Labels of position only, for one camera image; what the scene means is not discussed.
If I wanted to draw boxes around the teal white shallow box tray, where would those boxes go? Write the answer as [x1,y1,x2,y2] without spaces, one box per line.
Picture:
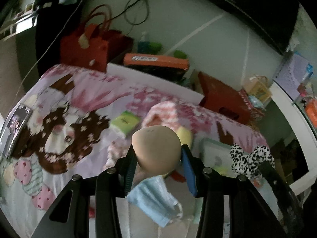
[199,138,279,217]

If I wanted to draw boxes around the pink white floral scrunchie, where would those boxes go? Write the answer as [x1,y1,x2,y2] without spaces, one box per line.
[103,139,131,170]

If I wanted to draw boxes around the blue face mask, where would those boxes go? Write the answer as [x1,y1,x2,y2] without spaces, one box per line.
[127,176,183,227]

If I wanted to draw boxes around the leopard print scrunchie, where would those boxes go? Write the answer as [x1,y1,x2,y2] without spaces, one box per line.
[229,143,275,179]

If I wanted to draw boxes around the yellow green sponge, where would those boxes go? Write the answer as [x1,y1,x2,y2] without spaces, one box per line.
[176,126,193,149]

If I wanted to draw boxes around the beige round sponge puff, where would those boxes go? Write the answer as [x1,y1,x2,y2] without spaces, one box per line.
[132,125,182,176]

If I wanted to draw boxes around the pink white chevron towel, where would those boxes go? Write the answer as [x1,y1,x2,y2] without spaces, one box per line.
[141,101,181,133]

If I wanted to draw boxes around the red scrunchie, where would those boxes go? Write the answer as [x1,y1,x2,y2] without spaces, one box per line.
[170,170,186,183]

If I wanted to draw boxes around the green tissue pack far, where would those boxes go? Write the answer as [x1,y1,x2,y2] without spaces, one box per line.
[110,111,140,139]

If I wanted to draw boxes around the white round table edge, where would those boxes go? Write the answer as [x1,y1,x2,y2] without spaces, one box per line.
[270,81,317,196]

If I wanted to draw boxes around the cartoon printed bed sheet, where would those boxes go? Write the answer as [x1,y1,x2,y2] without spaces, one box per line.
[1,64,266,237]

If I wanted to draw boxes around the red patterned tin box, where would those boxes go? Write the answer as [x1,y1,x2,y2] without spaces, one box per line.
[238,89,265,121]

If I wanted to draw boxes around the red cardboard box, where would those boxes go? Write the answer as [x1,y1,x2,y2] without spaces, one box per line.
[198,71,251,125]

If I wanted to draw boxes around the blue wipes pack on tin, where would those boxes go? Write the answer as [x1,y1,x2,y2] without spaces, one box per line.
[248,95,266,111]

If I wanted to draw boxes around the black smartphone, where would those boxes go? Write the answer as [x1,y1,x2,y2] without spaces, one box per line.
[1,104,33,158]

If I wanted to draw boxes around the orange black box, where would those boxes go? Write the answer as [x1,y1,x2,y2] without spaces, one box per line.
[124,53,189,82]

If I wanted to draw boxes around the purple calendar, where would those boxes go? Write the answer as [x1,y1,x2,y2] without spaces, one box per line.
[273,52,313,101]

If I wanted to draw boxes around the green dumbbell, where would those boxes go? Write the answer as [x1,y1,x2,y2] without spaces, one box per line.
[146,42,187,59]

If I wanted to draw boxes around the plastic bottle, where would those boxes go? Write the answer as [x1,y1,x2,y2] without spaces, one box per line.
[137,31,149,54]

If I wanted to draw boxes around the red tote bag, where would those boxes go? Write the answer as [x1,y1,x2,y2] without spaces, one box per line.
[60,4,134,72]

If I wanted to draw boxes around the yellow gift box with handle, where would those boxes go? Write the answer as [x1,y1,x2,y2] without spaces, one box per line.
[242,75,272,104]

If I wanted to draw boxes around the black wall cable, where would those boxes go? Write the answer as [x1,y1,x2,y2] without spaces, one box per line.
[108,0,162,26]

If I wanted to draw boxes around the white cable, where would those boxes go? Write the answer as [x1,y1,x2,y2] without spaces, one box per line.
[10,0,86,110]

